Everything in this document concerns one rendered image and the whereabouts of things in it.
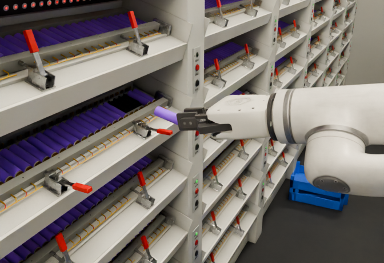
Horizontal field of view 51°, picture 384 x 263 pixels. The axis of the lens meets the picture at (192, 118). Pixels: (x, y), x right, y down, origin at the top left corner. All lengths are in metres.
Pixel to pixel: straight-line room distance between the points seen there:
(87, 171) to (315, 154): 0.44
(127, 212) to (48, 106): 0.41
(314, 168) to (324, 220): 1.81
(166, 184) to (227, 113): 0.53
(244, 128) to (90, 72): 0.31
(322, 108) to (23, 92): 0.44
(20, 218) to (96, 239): 0.26
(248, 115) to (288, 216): 1.75
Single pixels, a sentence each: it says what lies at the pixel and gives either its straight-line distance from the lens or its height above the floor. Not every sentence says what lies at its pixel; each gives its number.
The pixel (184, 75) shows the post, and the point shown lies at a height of 1.04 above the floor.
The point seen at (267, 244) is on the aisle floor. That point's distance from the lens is 2.11.
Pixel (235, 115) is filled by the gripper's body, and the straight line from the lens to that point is 0.60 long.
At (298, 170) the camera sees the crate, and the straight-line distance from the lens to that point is 2.57.
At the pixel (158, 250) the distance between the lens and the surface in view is 1.18.
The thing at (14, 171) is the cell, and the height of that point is 0.98.
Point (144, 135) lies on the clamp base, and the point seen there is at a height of 0.94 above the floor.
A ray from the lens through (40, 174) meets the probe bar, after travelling 0.75.
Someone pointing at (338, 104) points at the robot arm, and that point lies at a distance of 0.57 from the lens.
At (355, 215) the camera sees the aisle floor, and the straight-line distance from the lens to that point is 2.45.
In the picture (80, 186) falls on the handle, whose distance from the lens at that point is 0.71.
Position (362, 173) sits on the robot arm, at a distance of 0.53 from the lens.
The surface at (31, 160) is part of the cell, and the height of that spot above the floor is 0.98.
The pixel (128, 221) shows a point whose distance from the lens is 0.98.
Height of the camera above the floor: 1.32
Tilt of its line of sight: 22 degrees down
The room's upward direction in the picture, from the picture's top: straight up
